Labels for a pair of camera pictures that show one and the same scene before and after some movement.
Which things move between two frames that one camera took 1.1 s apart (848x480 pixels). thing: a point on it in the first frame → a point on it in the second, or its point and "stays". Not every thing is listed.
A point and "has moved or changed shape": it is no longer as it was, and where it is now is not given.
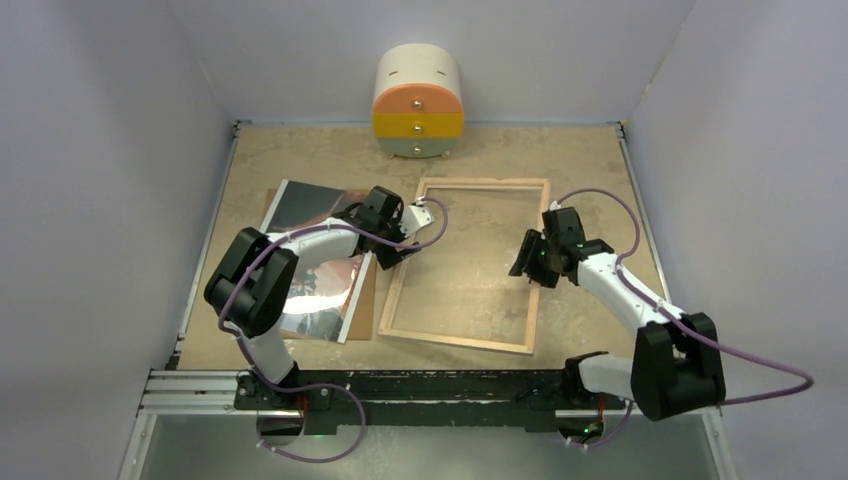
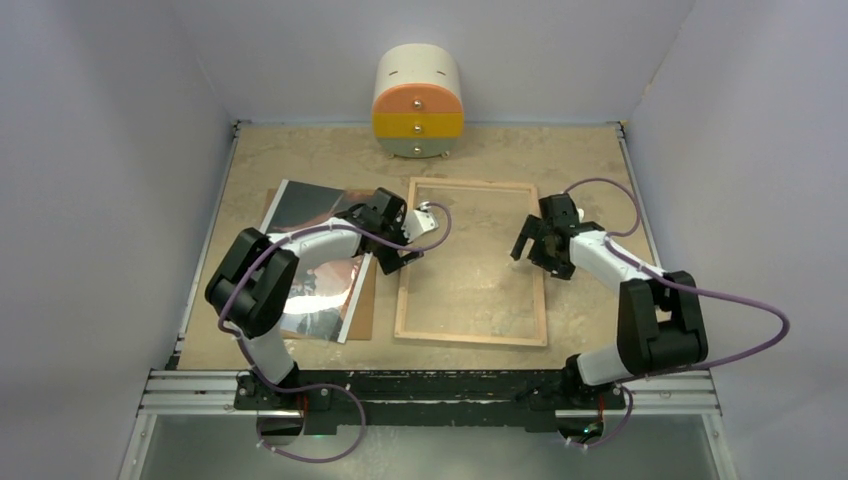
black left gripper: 390,258 stays
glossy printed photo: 325,298 stays
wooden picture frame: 388,329 has moved or changed shape
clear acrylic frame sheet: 459,286 stays
